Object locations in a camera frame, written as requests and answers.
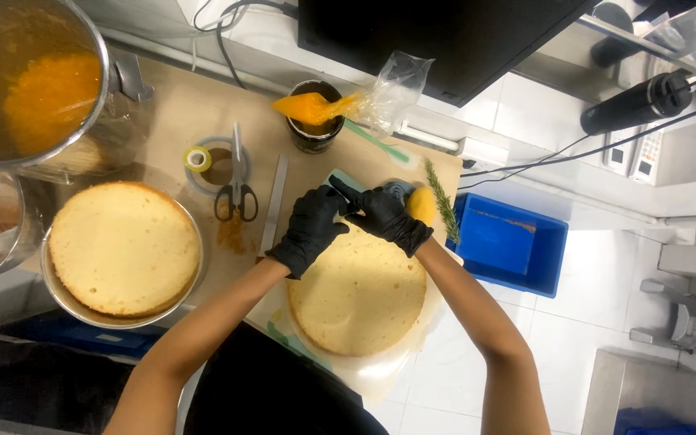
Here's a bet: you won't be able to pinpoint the person's right hand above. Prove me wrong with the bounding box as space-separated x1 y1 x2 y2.
329 174 435 259

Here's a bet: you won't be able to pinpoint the person's left hand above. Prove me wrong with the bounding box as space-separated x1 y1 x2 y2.
266 184 352 280

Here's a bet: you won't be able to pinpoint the light green plastic scraper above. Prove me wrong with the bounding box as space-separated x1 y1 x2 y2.
324 169 366 221

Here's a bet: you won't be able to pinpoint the grey blue small roll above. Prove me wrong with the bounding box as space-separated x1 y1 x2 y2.
383 180 416 203

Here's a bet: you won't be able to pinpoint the yellow orange fruit piece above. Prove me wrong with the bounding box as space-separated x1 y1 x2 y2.
406 186 437 228

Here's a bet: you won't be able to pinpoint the long metal cake knife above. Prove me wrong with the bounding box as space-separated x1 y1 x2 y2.
257 154 290 258

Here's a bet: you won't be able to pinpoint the green rosemary sprig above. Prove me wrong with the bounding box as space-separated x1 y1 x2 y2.
424 158 462 245

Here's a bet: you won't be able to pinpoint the green plastic spatula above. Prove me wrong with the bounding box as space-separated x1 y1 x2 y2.
344 119 413 166

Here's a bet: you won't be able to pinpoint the round sponge cake on board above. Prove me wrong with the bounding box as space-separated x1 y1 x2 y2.
287 222 428 357

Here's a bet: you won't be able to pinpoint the black round jar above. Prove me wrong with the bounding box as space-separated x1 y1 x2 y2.
286 80 346 154

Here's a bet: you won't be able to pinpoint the white power strip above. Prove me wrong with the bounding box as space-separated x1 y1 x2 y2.
457 138 510 174

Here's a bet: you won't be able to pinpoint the blue plastic bin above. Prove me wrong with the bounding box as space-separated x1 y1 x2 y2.
446 192 570 299

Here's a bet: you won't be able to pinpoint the piping bag with orange filling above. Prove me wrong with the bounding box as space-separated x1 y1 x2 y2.
272 51 435 139

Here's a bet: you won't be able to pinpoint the grey acetate strip roll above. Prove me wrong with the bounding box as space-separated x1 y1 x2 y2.
184 136 253 198

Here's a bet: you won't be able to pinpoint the clear tape roll yellow core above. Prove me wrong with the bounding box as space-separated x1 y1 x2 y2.
183 146 213 174

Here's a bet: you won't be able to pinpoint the white round cake board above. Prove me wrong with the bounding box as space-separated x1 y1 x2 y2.
262 240 465 401

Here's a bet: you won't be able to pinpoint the person's black apron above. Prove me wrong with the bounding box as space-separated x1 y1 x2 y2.
184 320 389 435

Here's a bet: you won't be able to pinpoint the round sponge cake in pan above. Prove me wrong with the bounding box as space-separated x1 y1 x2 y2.
49 181 202 319

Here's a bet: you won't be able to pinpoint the black flat appliance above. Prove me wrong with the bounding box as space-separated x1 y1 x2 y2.
298 0 598 108

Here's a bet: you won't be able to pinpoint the blue crate under table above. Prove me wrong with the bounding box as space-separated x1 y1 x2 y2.
0 311 169 361

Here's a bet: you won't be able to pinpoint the round steel cake pan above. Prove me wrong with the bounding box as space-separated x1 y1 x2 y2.
40 193 205 331

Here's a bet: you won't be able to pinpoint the black immersion blender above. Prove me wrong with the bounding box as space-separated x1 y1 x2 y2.
580 71 694 137

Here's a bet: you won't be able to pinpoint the orange fruit puree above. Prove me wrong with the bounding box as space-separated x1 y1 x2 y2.
2 51 102 158

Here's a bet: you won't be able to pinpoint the steel work table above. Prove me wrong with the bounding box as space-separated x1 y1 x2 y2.
580 347 696 435

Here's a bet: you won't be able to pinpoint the grey stand mixer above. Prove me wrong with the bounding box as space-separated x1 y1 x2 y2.
628 278 696 358

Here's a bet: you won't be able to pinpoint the black handled scissors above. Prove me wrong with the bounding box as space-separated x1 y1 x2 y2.
214 122 259 223

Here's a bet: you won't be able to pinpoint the white wall pipe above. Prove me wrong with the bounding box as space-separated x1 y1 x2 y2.
396 120 461 153

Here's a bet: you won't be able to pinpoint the black cable bundle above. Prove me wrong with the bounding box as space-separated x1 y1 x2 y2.
191 0 298 90

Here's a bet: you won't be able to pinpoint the black power cable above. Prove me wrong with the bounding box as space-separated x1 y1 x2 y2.
458 97 696 191

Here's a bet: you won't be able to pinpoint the steel wall shelf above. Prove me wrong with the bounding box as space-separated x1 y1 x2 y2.
514 0 696 104

